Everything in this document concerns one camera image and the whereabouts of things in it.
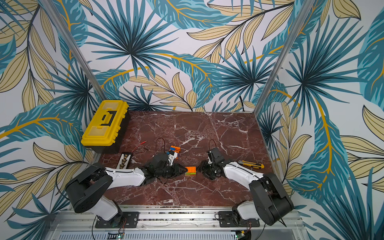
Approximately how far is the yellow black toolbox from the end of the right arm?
54 centimetres

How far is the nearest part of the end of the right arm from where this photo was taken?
2.16ft

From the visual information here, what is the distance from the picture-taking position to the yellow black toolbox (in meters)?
0.86
